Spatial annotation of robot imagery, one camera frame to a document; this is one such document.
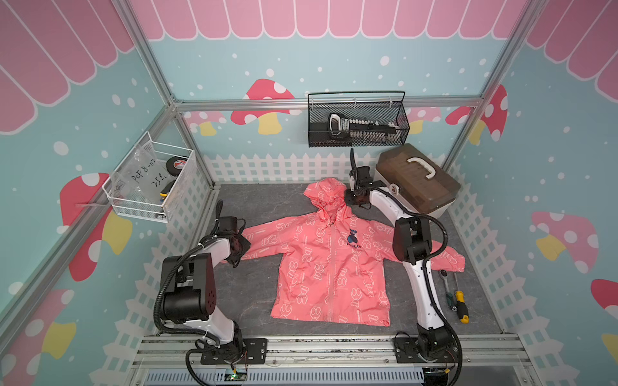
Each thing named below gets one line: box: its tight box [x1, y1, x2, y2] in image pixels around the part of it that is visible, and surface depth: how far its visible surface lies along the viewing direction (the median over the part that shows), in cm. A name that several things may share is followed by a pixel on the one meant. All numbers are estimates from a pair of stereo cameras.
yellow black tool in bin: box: [159, 179, 177, 202], surface depth 67 cm
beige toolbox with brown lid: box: [374, 143, 462, 218], surface depth 99 cm
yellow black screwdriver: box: [453, 272, 470, 325], surface depth 84 cm
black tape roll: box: [165, 156, 188, 176], surface depth 81 cm
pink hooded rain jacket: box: [241, 176, 466, 326], surface depth 94 cm
